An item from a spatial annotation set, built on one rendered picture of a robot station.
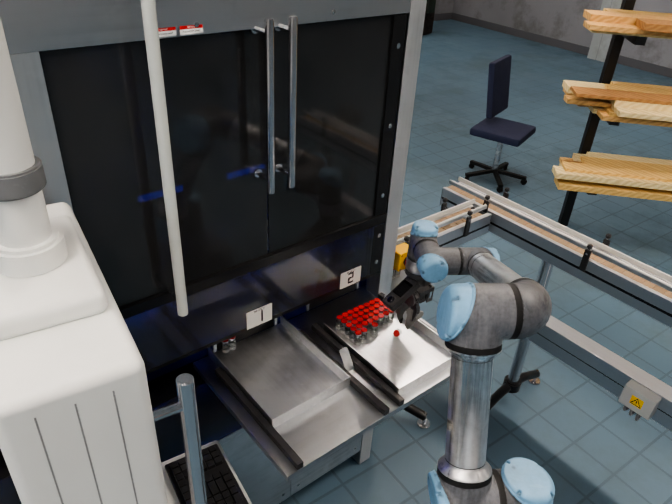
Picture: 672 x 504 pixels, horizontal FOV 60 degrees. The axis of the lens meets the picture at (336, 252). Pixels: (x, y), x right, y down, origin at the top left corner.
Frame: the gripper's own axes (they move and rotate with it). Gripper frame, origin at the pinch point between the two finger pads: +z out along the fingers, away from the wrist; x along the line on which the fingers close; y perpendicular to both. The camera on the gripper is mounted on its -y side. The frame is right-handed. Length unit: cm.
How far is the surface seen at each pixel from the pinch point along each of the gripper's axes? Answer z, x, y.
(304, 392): 5.0, -3.4, -38.7
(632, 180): 36, 56, 252
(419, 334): 4.9, -2.8, 5.4
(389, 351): 4.9, -3.6, -7.9
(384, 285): 1.4, 19.5, 9.2
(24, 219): -74, -16, -97
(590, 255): -3, -11, 84
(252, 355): 5.6, 17.4, -43.3
